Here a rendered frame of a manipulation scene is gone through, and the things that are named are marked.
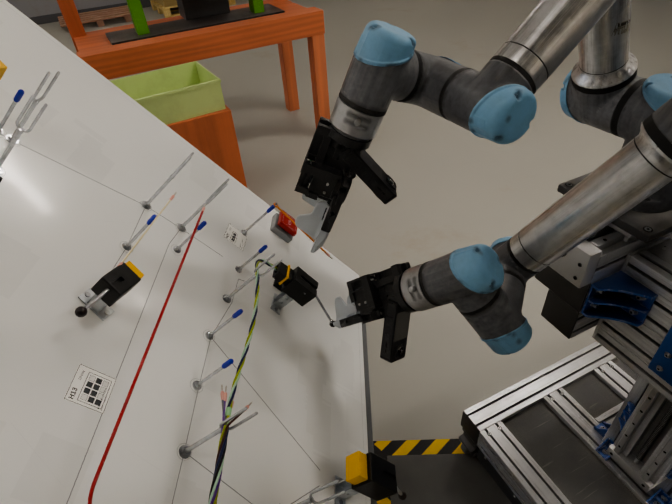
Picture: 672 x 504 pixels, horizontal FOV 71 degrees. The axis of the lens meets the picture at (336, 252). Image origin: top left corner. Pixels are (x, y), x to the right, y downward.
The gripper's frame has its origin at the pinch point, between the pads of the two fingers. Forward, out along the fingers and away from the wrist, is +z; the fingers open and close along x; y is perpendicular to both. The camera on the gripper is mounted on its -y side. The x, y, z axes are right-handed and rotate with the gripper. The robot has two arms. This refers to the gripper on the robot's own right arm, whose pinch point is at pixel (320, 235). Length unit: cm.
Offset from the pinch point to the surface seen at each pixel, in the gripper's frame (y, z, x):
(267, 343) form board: 2.3, 19.5, 10.2
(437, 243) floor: -85, 84, -161
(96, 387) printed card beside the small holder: 22.5, 10.1, 34.0
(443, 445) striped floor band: -80, 97, -37
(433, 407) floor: -78, 96, -53
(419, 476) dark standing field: -72, 101, -25
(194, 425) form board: 9.7, 16.1, 31.6
